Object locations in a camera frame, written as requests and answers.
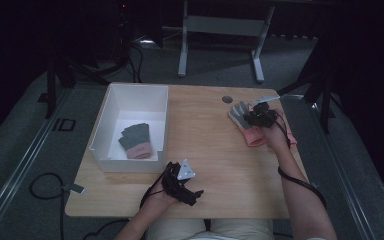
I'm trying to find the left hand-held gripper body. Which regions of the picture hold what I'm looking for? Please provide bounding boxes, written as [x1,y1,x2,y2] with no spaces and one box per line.
[161,158,198,206]

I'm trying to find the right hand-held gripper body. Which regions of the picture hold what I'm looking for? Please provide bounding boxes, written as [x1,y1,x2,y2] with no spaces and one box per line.
[250,94,281,129]

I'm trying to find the white box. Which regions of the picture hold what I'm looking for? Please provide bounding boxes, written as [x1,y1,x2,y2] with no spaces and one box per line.
[88,82,170,174]

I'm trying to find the person's left hand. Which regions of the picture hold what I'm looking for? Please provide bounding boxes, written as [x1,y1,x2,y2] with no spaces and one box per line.
[145,189,180,212]

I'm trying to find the person's right hand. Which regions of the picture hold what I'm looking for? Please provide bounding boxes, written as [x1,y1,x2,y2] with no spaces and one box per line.
[261,121,293,155]

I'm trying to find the person's beige trousers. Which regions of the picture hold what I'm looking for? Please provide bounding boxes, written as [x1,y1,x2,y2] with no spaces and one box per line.
[145,218,275,240]

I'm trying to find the black stand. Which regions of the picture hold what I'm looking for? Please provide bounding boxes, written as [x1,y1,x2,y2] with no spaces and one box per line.
[37,0,132,120]
[277,31,346,135]

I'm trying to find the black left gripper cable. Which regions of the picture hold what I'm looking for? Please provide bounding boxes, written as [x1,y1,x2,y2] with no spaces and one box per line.
[139,172,168,210]

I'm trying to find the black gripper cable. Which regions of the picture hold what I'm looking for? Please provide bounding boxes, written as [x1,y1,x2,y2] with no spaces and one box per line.
[273,111,328,210]
[139,172,168,210]

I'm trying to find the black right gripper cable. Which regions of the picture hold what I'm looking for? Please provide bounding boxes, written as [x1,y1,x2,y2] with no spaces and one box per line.
[273,111,328,210]

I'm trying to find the grey metal desk frame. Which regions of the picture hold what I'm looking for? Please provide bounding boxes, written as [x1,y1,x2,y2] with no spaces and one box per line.
[177,0,277,84]

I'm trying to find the silver floor rail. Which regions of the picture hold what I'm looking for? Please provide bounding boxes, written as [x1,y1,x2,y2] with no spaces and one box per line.
[280,94,379,240]
[0,87,78,231]

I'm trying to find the black floor cable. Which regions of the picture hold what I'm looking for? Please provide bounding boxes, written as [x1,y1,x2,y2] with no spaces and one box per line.
[29,172,66,240]

